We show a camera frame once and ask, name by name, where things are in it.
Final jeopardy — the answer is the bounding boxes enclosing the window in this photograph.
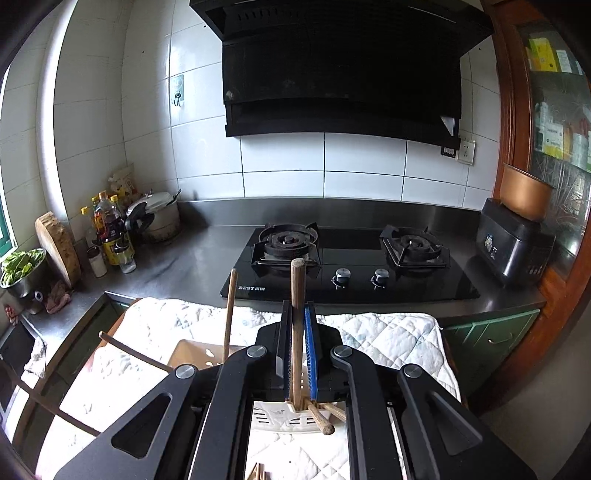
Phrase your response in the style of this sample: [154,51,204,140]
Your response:
[0,69,19,259]

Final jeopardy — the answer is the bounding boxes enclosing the metal bowl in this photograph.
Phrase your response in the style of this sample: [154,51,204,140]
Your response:
[0,249,48,298]

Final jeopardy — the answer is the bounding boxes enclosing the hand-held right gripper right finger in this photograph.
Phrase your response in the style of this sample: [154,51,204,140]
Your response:
[302,300,539,480]

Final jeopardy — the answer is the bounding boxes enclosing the white quilted mat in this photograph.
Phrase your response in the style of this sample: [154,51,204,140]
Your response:
[34,298,462,480]

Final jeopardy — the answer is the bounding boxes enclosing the black range hood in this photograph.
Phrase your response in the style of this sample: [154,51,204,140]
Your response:
[189,0,495,144]

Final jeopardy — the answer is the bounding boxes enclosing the wooden glass-door cabinet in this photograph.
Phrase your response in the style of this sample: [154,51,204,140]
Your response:
[480,0,591,416]

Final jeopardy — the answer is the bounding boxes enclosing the green base cabinet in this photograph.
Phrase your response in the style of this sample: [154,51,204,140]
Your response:
[441,309,541,393]

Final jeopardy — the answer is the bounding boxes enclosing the round wooden cutting board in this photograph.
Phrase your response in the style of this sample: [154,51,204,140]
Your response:
[35,211,81,289]

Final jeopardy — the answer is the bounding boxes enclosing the white plastic utensil holder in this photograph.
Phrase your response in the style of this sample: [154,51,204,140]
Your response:
[167,339,348,435]

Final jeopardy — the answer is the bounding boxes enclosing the black gas stove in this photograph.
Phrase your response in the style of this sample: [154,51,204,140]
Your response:
[219,222,481,305]

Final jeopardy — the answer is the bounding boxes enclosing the metal pot with lid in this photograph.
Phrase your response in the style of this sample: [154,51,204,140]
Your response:
[126,189,182,244]

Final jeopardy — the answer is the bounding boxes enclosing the stainless steel counter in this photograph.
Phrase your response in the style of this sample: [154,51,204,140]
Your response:
[18,198,548,352]

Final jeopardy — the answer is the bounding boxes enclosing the brown single chopstick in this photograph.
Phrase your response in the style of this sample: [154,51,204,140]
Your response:
[318,402,347,422]
[302,401,335,435]
[0,362,101,437]
[291,259,305,407]
[99,331,176,374]
[223,269,238,363]

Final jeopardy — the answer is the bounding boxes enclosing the copper inner pot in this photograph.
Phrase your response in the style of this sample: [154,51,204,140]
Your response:
[500,164,555,222]

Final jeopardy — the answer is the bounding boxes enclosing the small glass jar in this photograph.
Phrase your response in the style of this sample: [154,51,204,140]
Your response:
[117,244,138,274]

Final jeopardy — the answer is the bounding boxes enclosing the yellow-capped bottle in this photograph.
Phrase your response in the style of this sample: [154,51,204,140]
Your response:
[81,206,100,250]

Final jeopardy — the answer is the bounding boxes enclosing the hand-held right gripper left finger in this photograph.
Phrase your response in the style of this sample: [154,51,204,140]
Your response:
[53,300,296,480]

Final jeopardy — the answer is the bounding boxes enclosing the dark sauce bottle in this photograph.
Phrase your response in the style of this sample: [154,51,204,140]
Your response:
[95,191,126,266]

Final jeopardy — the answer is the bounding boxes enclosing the pink rag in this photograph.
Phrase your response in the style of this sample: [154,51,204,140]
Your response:
[45,279,73,315]

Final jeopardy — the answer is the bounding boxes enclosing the grey dishcloth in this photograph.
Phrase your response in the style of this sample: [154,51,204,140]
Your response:
[23,337,47,377]

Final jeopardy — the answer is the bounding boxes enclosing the yellow box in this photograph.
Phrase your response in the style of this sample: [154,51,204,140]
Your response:
[529,37,559,72]

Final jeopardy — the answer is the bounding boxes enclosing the black countertop appliance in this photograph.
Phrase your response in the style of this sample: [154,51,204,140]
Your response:
[475,198,557,289]

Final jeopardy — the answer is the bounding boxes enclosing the green leafy vegetables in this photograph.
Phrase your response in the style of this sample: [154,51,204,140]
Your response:
[0,249,47,284]

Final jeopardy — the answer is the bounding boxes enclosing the small white jar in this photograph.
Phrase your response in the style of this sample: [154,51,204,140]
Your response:
[87,246,108,278]

